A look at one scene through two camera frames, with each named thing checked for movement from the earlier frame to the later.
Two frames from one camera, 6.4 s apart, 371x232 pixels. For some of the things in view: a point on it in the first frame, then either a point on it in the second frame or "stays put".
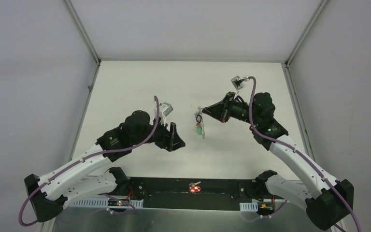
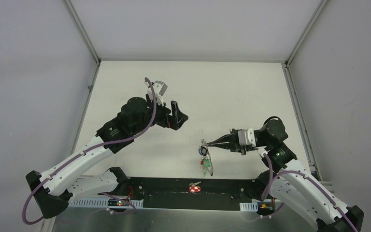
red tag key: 193,188 stays put
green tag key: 199,130 → 206,163
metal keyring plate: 199,119 → 204,143
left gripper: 168,137 → 169,117
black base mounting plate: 195,193 stays put
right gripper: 221,110 → 230,141
